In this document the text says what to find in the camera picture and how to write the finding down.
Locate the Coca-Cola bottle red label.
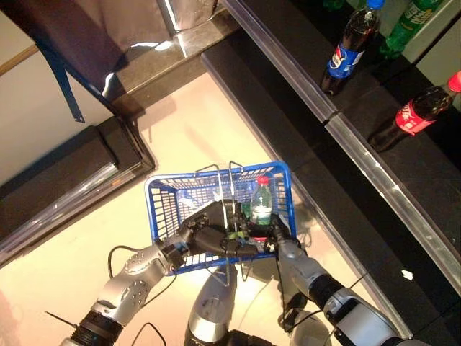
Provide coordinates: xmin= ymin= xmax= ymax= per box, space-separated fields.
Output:
xmin=367 ymin=70 xmax=461 ymax=153

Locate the black shelf board clear rail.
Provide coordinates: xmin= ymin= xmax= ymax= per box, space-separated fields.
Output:
xmin=219 ymin=0 xmax=419 ymax=125
xmin=323 ymin=61 xmax=461 ymax=288

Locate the silver black robot right hand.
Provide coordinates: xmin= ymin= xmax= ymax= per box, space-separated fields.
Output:
xmin=248 ymin=213 xmax=318 ymax=288

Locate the small Pepsi cola bottle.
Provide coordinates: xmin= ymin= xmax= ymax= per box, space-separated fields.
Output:
xmin=319 ymin=0 xmax=385 ymax=97

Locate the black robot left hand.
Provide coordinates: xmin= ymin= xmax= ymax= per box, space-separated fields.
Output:
xmin=179 ymin=200 xmax=260 ymax=259

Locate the polished grey stone plinth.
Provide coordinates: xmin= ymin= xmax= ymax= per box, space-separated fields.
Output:
xmin=102 ymin=5 xmax=241 ymax=120

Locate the blue metal bar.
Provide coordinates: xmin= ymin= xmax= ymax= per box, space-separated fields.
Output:
xmin=34 ymin=37 xmax=120 ymax=124

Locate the water bottle green red label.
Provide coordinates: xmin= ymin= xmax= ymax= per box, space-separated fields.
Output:
xmin=250 ymin=175 xmax=274 ymax=226

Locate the dark purple board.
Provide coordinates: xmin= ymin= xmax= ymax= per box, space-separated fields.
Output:
xmin=10 ymin=0 xmax=173 ymax=93

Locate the black low display shelf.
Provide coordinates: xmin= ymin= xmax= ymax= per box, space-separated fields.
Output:
xmin=0 ymin=115 xmax=156 ymax=270

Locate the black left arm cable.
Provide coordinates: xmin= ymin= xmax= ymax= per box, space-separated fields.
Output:
xmin=107 ymin=245 xmax=178 ymax=346

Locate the black shelf base plinth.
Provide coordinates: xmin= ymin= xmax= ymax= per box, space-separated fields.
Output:
xmin=200 ymin=28 xmax=461 ymax=346

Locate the blue plastic shopping basket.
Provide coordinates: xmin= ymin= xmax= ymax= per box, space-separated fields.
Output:
xmin=143 ymin=160 xmax=298 ymax=277

